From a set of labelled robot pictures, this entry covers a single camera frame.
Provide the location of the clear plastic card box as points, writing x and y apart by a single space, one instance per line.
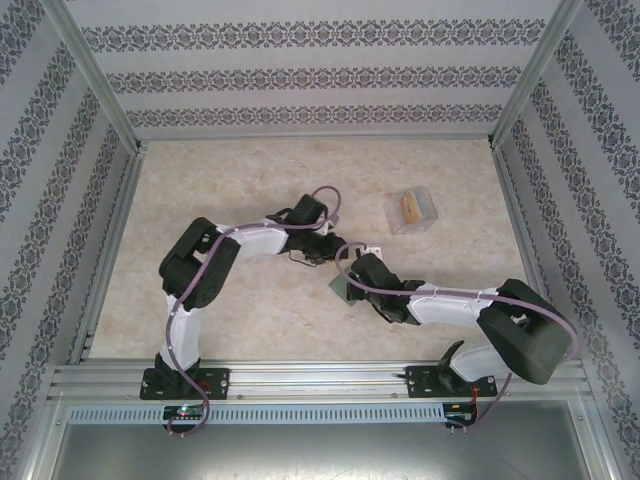
415 227

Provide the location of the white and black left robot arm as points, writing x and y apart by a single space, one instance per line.
260 240

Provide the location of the grey metal sheet panel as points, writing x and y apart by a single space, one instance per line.
320 455

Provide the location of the orange credit card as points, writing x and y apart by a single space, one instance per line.
409 207

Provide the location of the aluminium mounting rail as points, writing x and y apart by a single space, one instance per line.
320 375

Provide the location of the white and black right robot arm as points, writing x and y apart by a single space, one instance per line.
450 310

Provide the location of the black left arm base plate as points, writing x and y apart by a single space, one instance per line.
215 382

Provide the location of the green leather card holder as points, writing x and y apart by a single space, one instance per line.
339 286

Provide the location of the circuit board with green light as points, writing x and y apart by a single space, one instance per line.
185 412

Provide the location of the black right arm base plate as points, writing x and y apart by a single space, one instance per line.
420 382

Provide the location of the aluminium frame post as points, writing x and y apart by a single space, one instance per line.
532 75
97 75

